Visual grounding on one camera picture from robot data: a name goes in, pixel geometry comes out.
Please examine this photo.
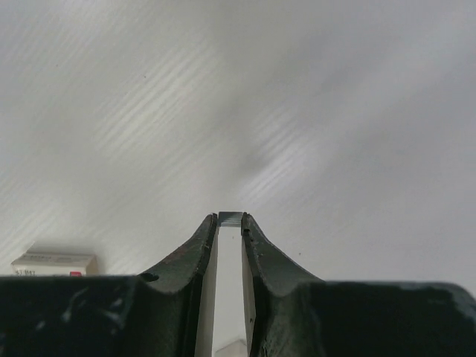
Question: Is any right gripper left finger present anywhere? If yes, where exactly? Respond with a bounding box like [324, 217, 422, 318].
[1, 213, 218, 356]

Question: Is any staple strip from grey stapler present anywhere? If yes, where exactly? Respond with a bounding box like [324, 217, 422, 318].
[218, 211, 243, 228]

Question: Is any closed staple box red logo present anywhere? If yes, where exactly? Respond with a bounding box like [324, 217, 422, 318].
[10, 242, 100, 277]

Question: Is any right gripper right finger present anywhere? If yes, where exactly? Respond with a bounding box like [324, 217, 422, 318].
[241, 213, 475, 356]

